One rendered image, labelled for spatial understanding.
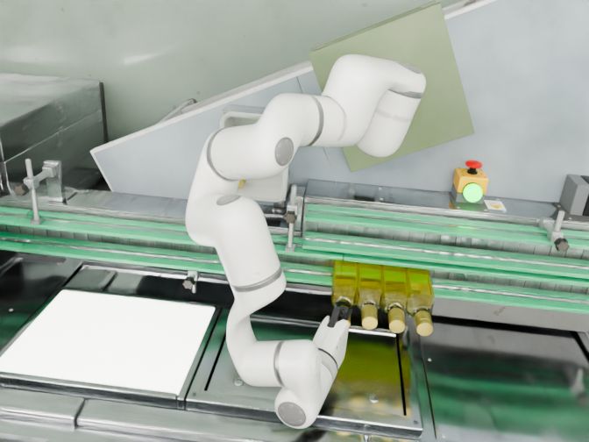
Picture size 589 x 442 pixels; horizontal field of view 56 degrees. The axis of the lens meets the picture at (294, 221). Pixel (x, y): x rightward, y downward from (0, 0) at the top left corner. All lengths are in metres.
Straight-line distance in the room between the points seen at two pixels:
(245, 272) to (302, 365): 0.18
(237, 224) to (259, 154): 0.10
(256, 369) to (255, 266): 0.20
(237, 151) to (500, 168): 0.85
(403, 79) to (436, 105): 0.37
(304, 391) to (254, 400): 0.25
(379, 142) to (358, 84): 0.15
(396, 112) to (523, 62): 0.52
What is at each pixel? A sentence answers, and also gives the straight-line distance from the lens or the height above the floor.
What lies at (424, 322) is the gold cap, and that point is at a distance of 1.19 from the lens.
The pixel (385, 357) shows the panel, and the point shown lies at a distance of 1.30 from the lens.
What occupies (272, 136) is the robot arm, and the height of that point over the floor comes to 1.38.
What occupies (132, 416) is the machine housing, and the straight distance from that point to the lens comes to 1.15.
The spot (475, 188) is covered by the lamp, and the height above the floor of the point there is 0.85.
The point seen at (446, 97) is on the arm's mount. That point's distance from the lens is 1.33.
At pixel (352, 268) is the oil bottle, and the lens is 1.31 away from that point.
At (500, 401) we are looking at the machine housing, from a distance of 1.33.
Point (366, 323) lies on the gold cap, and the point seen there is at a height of 1.16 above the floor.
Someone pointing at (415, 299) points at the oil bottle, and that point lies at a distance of 1.25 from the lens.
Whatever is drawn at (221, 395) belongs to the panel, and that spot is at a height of 1.30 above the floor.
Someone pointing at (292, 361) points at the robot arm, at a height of 1.44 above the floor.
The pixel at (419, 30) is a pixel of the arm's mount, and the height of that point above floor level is 0.84.
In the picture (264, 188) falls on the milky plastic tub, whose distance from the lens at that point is 1.45.
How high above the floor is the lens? 2.13
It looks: 65 degrees down
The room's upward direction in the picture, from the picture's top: 166 degrees counter-clockwise
